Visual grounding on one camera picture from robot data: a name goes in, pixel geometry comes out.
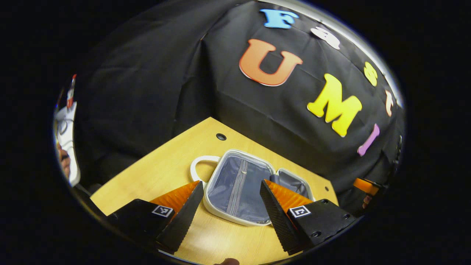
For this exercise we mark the black backdrop cloth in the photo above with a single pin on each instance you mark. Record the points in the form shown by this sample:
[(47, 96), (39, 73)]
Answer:
[(154, 92)]

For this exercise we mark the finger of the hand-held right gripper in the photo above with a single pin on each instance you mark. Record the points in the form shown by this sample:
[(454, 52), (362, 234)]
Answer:
[(364, 185)]

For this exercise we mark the white printed object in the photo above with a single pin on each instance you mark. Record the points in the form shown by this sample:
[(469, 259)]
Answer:
[(70, 129)]

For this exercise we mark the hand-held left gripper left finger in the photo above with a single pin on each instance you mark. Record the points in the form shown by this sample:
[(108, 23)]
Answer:
[(184, 217)]

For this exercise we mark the white suitcase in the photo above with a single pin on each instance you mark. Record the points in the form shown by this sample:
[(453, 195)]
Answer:
[(235, 184)]

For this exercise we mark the red white object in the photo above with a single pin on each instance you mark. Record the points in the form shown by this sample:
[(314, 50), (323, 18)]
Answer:
[(71, 92)]

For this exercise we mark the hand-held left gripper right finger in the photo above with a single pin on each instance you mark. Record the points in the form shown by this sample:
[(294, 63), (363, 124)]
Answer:
[(279, 221)]

